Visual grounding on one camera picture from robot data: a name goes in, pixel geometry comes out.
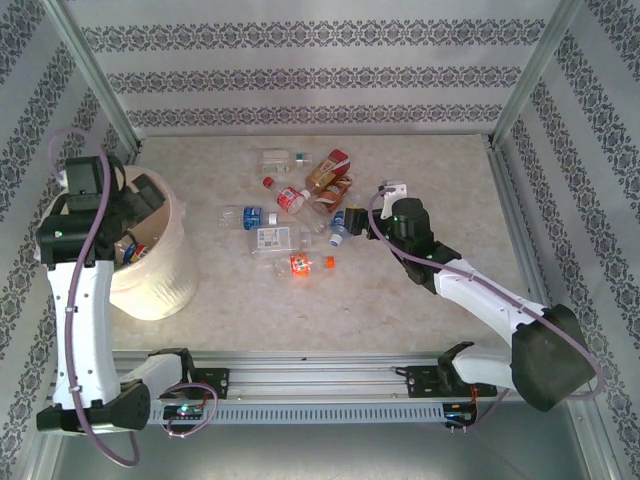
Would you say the clear bottle white blue label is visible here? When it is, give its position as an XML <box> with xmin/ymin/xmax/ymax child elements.
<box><xmin>249</xmin><ymin>225</ymin><xmax>314</xmax><ymax>261</ymax></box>

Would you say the purple cable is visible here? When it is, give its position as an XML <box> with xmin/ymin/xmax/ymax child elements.
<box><xmin>48</xmin><ymin>127</ymin><xmax>220</xmax><ymax>469</ymax></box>
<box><xmin>367</xmin><ymin>185</ymin><xmax>607</xmax><ymax>432</ymax></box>

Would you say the aluminium side rail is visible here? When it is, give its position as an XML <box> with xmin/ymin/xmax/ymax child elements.
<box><xmin>485</xmin><ymin>142</ymin><xmax>552</xmax><ymax>307</ymax></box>

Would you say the clear bottle orange label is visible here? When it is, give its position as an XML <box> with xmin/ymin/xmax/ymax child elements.
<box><xmin>272</xmin><ymin>252</ymin><xmax>337</xmax><ymax>279</ymax></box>

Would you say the brown label bottle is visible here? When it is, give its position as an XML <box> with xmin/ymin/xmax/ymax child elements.
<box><xmin>312</xmin><ymin>174</ymin><xmax>354</xmax><ymax>214</ymax></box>

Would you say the small bottle blue cap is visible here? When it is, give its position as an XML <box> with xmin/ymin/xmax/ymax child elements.
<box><xmin>328</xmin><ymin>209</ymin><xmax>350</xmax><ymax>249</ymax></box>

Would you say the aluminium frame post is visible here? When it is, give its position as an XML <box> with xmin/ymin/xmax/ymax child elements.
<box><xmin>489</xmin><ymin>0</ymin><xmax>585</xmax><ymax>151</ymax></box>
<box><xmin>567</xmin><ymin>397</ymin><xmax>624</xmax><ymax>480</ymax></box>
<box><xmin>42</xmin><ymin>0</ymin><xmax>144</xmax><ymax>154</ymax></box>

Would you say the clear bottle red label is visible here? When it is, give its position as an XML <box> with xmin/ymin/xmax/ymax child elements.
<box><xmin>262</xmin><ymin>175</ymin><xmax>329</xmax><ymax>236</ymax></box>

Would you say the grey slotted cable duct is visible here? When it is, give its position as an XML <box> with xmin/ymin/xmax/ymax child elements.
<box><xmin>149</xmin><ymin>403</ymin><xmax>446</xmax><ymax>425</ymax></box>

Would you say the amber bottle red top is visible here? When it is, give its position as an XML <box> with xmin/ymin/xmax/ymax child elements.
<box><xmin>304</xmin><ymin>148</ymin><xmax>351</xmax><ymax>194</ymax></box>

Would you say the white round bin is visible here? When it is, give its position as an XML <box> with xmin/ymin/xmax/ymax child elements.
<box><xmin>107</xmin><ymin>164</ymin><xmax>202</xmax><ymax>322</ymax></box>

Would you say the bottle blue red label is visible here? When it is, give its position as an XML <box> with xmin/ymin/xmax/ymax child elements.
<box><xmin>122</xmin><ymin>238</ymin><xmax>151</xmax><ymax>264</ymax></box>

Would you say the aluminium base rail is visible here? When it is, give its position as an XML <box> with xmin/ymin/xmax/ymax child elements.
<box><xmin>49</xmin><ymin>349</ymin><xmax>589</xmax><ymax>404</ymax></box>

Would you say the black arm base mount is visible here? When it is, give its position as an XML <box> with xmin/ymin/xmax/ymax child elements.
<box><xmin>404</xmin><ymin>364</ymin><xmax>499</xmax><ymax>399</ymax></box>
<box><xmin>188</xmin><ymin>367</ymin><xmax>231</xmax><ymax>400</ymax></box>

